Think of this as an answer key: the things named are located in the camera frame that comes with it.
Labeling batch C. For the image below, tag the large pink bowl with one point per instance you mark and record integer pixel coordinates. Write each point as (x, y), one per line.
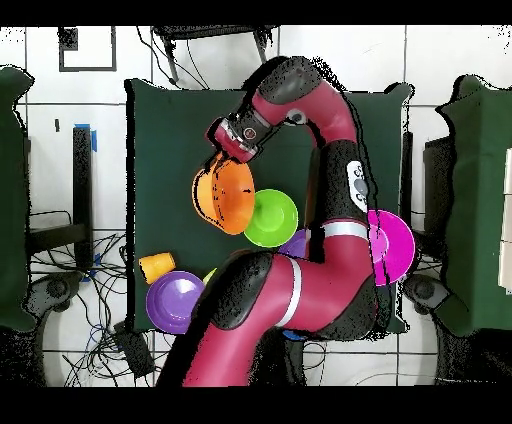
(396, 248)

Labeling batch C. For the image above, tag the large orange bowl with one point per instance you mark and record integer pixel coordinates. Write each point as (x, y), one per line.
(232, 200)

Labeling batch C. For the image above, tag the orange cup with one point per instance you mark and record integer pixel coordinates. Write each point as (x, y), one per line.
(156, 266)

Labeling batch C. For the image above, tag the neighbouring green cloth table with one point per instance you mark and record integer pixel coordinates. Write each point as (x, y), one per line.
(8, 200)
(480, 200)

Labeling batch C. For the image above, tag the grey base with black knob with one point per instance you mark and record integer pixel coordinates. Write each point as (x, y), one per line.
(424, 292)
(58, 288)

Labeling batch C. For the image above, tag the dark green tablecloth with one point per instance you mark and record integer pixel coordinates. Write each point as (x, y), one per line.
(168, 120)

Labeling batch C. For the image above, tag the black camera tripod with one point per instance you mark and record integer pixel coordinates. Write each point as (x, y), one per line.
(212, 31)

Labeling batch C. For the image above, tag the black power brick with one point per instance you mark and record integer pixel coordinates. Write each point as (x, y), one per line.
(134, 350)

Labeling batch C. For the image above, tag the purple bowl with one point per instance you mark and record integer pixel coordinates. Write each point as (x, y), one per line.
(296, 246)
(172, 302)

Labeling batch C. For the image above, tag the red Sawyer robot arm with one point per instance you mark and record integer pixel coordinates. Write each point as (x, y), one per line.
(240, 352)

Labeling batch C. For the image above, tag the black square frame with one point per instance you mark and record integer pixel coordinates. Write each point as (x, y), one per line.
(68, 40)

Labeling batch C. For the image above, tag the yellow-green cup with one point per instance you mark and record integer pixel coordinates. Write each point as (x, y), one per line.
(208, 278)

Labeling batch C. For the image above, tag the black stand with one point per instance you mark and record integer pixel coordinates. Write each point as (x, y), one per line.
(407, 172)
(82, 180)

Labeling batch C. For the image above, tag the green bowl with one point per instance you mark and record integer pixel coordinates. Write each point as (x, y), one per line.
(274, 220)

